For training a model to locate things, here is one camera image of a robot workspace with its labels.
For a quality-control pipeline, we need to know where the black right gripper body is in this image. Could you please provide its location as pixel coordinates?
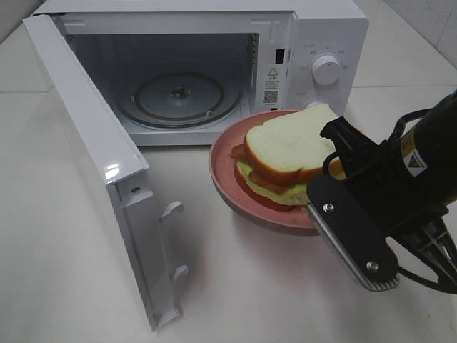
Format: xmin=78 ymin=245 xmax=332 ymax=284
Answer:
xmin=343 ymin=137 xmax=452 ymax=237

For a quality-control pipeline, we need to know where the upper white power knob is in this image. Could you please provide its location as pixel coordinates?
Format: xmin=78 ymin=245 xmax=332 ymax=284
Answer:
xmin=311 ymin=54 xmax=341 ymax=86

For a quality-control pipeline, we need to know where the toast sandwich with lettuce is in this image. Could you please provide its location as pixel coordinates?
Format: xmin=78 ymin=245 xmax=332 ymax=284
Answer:
xmin=230 ymin=104 xmax=338 ymax=212

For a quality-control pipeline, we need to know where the white microwave oven body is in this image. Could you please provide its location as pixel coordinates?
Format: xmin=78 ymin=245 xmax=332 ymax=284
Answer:
xmin=28 ymin=1 xmax=368 ymax=146

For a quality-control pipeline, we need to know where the glass microwave turntable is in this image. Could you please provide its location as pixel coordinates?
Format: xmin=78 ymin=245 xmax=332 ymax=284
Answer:
xmin=117 ymin=71 xmax=243 ymax=129

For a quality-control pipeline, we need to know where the lower white timer knob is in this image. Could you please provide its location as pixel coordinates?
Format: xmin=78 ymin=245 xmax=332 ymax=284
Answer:
xmin=305 ymin=101 xmax=330 ymax=109

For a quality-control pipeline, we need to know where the white microwave door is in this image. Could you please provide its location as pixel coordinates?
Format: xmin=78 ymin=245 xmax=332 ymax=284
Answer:
xmin=24 ymin=15 xmax=189 ymax=329

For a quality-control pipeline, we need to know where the pink round plate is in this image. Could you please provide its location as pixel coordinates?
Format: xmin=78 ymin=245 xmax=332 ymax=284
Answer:
xmin=209 ymin=109 xmax=318 ymax=236

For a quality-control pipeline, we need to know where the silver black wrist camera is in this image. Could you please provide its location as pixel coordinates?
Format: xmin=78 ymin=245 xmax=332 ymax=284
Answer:
xmin=307 ymin=174 xmax=399 ymax=292

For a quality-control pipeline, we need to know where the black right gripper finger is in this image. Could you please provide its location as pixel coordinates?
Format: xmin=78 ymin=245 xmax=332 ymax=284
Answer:
xmin=403 ymin=214 xmax=456 ymax=289
xmin=320 ymin=117 xmax=378 ymax=177

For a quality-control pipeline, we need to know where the white warning sticker QR code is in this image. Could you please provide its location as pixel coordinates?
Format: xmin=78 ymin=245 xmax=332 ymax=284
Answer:
xmin=261 ymin=64 xmax=283 ymax=108

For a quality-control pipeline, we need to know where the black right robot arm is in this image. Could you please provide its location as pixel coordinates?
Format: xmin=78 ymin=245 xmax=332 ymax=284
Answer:
xmin=307 ymin=94 xmax=456 ymax=294

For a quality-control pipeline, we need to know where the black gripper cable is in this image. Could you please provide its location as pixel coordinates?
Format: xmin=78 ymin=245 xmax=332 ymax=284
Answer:
xmin=388 ymin=108 xmax=457 ymax=296

